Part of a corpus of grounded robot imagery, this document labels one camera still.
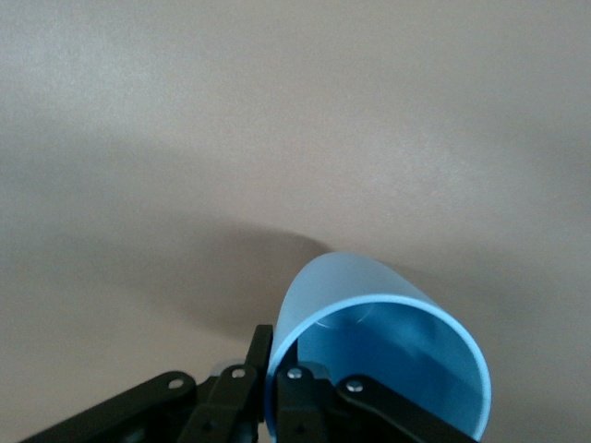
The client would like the brown leather table mat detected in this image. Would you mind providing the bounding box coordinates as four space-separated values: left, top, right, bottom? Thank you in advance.
0 0 591 443

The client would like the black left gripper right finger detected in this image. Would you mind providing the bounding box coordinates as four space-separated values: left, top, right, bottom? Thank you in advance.
275 365 481 443

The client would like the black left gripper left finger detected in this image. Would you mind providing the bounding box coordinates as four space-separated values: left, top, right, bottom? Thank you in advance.
18 325 273 443

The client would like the light blue plastic cup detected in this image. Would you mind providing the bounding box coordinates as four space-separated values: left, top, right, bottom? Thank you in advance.
266 251 493 442

